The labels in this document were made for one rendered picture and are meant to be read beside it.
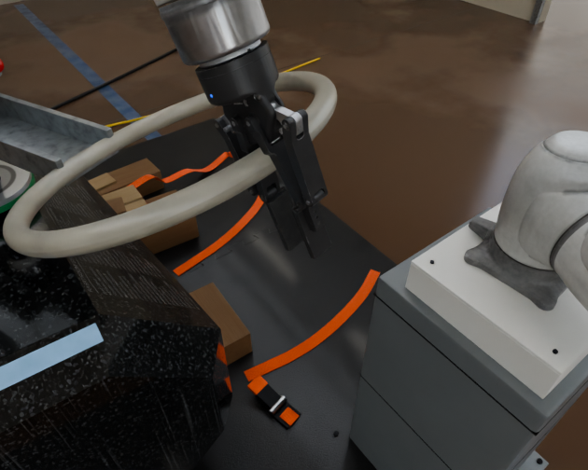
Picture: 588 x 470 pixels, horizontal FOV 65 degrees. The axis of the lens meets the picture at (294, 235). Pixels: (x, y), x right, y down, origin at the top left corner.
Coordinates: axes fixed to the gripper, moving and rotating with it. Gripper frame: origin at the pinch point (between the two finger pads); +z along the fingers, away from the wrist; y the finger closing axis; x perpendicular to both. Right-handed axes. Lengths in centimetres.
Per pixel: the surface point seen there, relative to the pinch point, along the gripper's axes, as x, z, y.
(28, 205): 19.2, -9.8, 33.2
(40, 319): 27, 14, 54
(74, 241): 20.1, -9.8, 9.2
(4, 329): 33, 13, 56
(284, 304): -44, 91, 101
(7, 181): 14, -5, 89
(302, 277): -60, 91, 105
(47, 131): 6, -14, 62
